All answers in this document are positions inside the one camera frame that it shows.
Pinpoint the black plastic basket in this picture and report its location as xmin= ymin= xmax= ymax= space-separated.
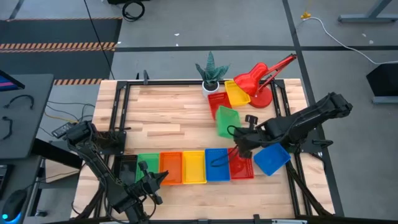
xmin=114 ymin=154 xmax=139 ymax=185

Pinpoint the blue plastic basket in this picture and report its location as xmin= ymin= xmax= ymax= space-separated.
xmin=252 ymin=142 xmax=292 ymax=177
xmin=204 ymin=147 xmax=231 ymax=183

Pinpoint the white floor cable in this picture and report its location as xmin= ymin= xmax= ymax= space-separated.
xmin=306 ymin=16 xmax=398 ymax=65

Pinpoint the coiled black cable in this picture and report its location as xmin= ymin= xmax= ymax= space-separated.
xmin=121 ymin=0 xmax=146 ymax=22

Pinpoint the black metal table frame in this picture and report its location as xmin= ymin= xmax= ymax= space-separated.
xmin=107 ymin=79 xmax=313 ymax=219

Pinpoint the black box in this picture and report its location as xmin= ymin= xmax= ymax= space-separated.
xmin=365 ymin=62 xmax=398 ymax=105

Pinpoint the green plastic basket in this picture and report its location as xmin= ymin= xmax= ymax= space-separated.
xmin=215 ymin=105 xmax=243 ymax=139
xmin=136 ymin=152 xmax=160 ymax=183

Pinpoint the green spiky plant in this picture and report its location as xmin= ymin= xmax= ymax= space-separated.
xmin=195 ymin=51 xmax=231 ymax=88

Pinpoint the grey desk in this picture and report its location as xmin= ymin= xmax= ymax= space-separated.
xmin=0 ymin=73 xmax=55 ymax=160

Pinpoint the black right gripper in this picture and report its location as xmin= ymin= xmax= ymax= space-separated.
xmin=233 ymin=115 xmax=271 ymax=159

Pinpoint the black computer mouse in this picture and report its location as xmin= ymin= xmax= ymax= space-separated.
xmin=1 ymin=188 xmax=29 ymax=222

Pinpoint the grey metal table leg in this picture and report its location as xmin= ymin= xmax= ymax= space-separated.
xmin=337 ymin=0 xmax=398 ymax=24

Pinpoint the black power adapter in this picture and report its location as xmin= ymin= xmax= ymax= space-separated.
xmin=51 ymin=121 xmax=75 ymax=139

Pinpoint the thin black hanging cable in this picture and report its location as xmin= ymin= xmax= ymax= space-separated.
xmin=83 ymin=0 xmax=116 ymax=80

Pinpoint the yellow plastic basket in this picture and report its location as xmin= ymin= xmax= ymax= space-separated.
xmin=182 ymin=150 xmax=208 ymax=185
xmin=224 ymin=80 xmax=252 ymax=108

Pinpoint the orange plastic basket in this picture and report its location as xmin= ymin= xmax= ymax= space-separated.
xmin=159 ymin=151 xmax=184 ymax=186

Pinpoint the white plant pot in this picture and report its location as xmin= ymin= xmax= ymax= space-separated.
xmin=201 ymin=80 xmax=220 ymax=98

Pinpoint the yellow hanging cord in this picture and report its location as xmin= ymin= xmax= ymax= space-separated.
xmin=300 ymin=0 xmax=312 ymax=20

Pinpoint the computer monitor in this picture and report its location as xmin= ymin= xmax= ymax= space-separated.
xmin=0 ymin=69 xmax=26 ymax=93

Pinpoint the red plastic basket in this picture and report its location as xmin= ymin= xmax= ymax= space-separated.
xmin=207 ymin=91 xmax=233 ymax=121
xmin=227 ymin=147 xmax=255 ymax=180

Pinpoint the black striped floor mat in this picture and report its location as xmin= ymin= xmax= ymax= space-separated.
xmin=0 ymin=17 xmax=123 ymax=85

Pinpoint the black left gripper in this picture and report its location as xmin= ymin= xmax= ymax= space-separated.
xmin=129 ymin=161 xmax=169 ymax=206

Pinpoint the short black curved cable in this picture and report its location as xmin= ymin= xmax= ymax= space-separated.
xmin=3 ymin=94 xmax=35 ymax=110
xmin=1 ymin=116 xmax=14 ymax=141

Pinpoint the red desk lamp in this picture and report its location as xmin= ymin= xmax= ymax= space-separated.
xmin=233 ymin=53 xmax=298 ymax=110

